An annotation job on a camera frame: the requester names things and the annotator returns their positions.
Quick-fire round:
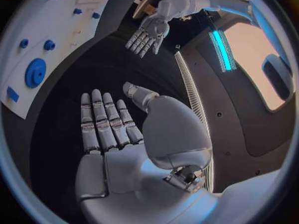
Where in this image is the blue gear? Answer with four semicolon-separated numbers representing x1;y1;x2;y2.
24;58;47;89

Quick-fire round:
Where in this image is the white task board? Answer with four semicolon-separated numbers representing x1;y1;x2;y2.
0;0;119;120

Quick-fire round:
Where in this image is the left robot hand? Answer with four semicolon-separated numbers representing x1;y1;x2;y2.
125;15;171;58

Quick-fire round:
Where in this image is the blue block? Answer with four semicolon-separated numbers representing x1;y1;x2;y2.
6;86;20;103

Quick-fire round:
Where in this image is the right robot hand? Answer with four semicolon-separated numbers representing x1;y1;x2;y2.
74;81;219;224

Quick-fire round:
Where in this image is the glowing light bar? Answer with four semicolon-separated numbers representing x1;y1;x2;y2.
208;28;238;73

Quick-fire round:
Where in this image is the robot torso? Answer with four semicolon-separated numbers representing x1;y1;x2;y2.
173;17;297;194

